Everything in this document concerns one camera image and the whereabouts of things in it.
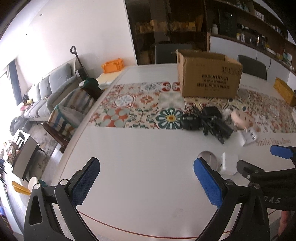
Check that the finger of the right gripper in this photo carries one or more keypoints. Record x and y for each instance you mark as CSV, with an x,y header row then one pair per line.
x,y
284,152
258,175

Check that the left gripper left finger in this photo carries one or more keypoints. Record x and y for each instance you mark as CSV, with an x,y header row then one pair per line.
x,y
41,222

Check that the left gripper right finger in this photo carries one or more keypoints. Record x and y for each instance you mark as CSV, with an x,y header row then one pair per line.
x,y
252,219

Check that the white cube adapter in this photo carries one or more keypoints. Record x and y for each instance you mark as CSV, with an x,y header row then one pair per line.
x,y
228,165

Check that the silver round speaker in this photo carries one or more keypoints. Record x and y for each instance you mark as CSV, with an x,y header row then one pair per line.
x,y
210,159

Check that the white robot cat figurine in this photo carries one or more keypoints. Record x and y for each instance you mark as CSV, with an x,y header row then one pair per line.
x,y
226,113

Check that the black power adapter with cable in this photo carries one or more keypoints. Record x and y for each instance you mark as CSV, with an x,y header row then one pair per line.
x,y
205,119

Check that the white battery charger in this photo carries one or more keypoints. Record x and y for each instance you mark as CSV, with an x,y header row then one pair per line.
x,y
247,137

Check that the pink doll head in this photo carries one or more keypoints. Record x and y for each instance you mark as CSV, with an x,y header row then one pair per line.
x,y
241,120

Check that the woven yellow basket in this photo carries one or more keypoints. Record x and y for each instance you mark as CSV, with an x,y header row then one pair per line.
x,y
285,91

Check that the black side table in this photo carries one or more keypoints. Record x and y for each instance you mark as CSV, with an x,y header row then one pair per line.
x,y
28,149

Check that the black computer mouse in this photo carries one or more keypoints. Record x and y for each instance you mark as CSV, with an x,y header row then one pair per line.
x,y
190,122

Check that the striped cushion chair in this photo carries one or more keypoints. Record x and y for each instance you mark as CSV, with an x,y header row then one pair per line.
x,y
71,111

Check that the brown cardboard box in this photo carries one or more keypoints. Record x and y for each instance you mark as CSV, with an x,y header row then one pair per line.
x,y
207,74

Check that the patterned tile table runner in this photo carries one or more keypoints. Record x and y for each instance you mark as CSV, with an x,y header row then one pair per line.
x,y
159,105

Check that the grey sofa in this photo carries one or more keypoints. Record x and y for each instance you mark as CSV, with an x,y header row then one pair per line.
x,y
51,90

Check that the dark wooden shelf unit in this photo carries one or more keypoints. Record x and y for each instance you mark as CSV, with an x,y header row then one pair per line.
x,y
233,28

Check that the black upright vacuum cleaner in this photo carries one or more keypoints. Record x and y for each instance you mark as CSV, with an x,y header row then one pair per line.
x,y
81,70

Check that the dark dining chair left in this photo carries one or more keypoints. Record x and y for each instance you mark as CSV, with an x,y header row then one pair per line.
x,y
167,53

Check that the orange plastic crate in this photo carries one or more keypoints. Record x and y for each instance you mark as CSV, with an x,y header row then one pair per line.
x,y
113,66

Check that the black rectangular device with strap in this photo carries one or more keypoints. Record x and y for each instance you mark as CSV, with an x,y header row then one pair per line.
x,y
220,129

